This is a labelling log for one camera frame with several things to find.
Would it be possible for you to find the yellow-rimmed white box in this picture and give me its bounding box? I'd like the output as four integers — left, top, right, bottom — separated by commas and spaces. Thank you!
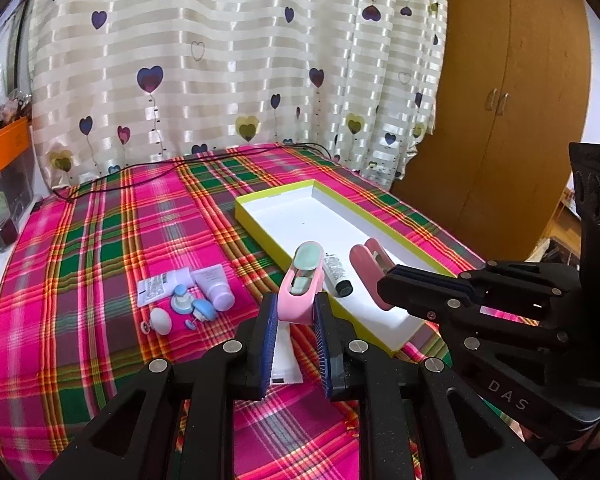
235, 179, 456, 356

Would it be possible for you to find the small dark red box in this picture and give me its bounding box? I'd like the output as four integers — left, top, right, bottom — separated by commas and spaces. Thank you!
0, 220, 19, 252

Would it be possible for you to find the white egg-shaped gadget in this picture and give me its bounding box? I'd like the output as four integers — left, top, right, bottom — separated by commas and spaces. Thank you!
141, 308, 173, 336

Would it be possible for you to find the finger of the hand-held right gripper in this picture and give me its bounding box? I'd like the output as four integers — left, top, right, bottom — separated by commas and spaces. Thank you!
387, 260, 581, 323
377, 275, 600, 428

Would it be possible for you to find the striped curtain with hearts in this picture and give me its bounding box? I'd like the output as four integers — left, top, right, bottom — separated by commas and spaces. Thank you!
27, 0, 448, 198

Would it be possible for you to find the purple tube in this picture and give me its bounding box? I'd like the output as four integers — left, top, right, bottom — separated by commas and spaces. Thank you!
192, 265, 236, 312

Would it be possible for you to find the grey tube with black cap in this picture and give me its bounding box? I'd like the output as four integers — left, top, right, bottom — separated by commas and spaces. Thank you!
323, 253, 354, 297

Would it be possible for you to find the brown wooden wardrobe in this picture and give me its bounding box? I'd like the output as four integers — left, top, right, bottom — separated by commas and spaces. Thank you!
390, 0, 593, 263

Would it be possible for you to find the white packet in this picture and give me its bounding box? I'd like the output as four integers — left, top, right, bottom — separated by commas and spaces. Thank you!
270, 321, 303, 385

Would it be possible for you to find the blue and white round applicator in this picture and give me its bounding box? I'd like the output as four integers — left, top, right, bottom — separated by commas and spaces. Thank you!
170, 285, 196, 315
186, 300, 216, 329

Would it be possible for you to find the clear bin with orange lid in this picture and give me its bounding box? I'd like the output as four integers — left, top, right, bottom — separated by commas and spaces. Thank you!
0, 117, 37, 211

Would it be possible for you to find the pink device with green top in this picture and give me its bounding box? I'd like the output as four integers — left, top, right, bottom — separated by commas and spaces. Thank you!
278, 241, 326, 325

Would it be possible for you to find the white tube with label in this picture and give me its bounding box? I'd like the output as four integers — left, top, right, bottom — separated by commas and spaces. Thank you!
136, 267, 193, 309

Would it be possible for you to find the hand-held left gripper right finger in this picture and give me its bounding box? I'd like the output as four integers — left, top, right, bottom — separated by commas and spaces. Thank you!
314, 292, 561, 480

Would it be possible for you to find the pink clip case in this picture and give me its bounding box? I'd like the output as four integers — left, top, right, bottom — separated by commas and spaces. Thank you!
349, 238, 396, 311

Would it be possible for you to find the pile of papers and bags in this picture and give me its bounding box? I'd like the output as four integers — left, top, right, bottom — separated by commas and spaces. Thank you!
0, 82, 33, 128

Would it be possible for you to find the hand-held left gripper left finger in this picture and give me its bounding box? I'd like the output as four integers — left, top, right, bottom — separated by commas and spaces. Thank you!
40, 292, 279, 480

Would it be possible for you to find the black cable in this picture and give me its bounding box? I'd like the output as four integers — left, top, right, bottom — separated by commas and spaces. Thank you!
52, 142, 341, 202

